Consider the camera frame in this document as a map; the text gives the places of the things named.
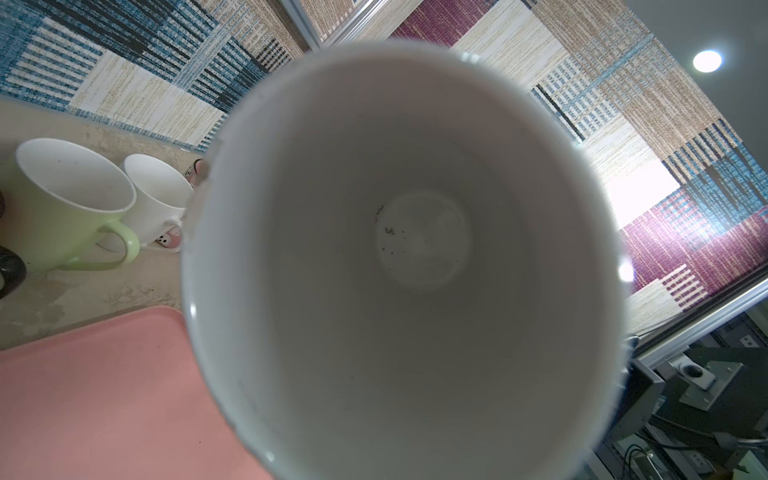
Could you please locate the white mug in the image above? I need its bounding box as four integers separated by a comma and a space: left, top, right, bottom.
120, 154, 193, 253

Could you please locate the red mug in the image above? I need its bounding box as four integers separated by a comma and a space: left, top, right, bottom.
1, 193, 27, 299

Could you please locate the light green mug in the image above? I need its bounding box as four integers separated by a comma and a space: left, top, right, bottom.
1, 138, 140, 273

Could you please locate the pink ghost pattern mug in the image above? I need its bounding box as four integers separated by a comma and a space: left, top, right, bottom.
156, 158, 208, 251

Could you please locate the pink plastic tray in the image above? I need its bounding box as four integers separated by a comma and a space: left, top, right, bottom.
1, 306, 266, 479

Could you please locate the blue mug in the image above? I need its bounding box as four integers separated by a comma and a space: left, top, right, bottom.
181, 41, 632, 479

